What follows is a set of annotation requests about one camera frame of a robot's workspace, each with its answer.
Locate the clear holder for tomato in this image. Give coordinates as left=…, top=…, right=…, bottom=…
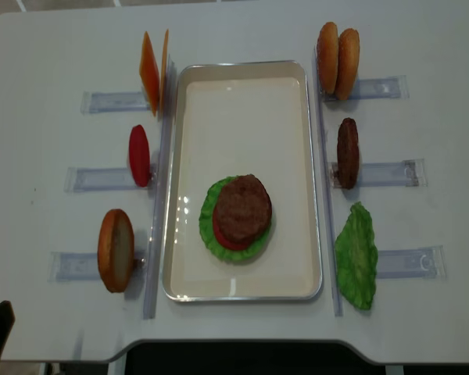
left=64, top=167, right=142, bottom=193

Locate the brown meat patty on stack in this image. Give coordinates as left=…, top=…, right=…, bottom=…
left=214, top=174, right=272, bottom=244

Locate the standing green lettuce leaf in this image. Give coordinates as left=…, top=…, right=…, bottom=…
left=335, top=202, right=378, bottom=310

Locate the clear rail strip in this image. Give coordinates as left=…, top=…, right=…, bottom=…
left=143, top=57, right=177, bottom=320
left=313, top=47, right=343, bottom=317

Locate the white metal tray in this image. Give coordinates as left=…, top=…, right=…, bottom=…
left=161, top=61, right=323, bottom=302

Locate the clear holder for patty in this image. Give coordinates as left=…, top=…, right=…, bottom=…
left=354, top=159, right=428, bottom=188

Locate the standing brown meat patty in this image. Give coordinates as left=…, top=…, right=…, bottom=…
left=337, top=118, right=360, bottom=190

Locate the green lettuce leaf on stack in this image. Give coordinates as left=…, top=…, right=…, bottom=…
left=199, top=176, right=272, bottom=263

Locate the clear holder for left bun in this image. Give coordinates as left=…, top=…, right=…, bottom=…
left=48, top=249, right=148, bottom=283

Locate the clear holder for right buns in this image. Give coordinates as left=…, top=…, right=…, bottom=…
left=314, top=45, right=410, bottom=103

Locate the clear holder for lettuce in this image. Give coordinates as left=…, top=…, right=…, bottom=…
left=377, top=246, right=446, bottom=279

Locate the standing bun half left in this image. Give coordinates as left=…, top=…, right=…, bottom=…
left=97, top=209, right=134, bottom=293

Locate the clear left rail strip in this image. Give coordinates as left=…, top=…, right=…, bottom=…
left=143, top=57, right=177, bottom=320

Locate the clear holder for cheese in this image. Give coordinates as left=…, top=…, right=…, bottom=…
left=80, top=60, right=177, bottom=115

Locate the standing bun far right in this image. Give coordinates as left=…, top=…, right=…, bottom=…
left=317, top=22, right=338, bottom=95

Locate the standing red tomato slice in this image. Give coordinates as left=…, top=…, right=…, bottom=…
left=128, top=125, right=151, bottom=188

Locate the clear right rail strip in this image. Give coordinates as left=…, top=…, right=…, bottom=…
left=313, top=47, right=343, bottom=317

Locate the red tomato slice on stack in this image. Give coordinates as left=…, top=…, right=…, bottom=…
left=213, top=207, right=253, bottom=252

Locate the orange cheese slice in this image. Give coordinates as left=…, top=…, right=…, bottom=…
left=159, top=28, right=169, bottom=117
left=139, top=31, right=160, bottom=116

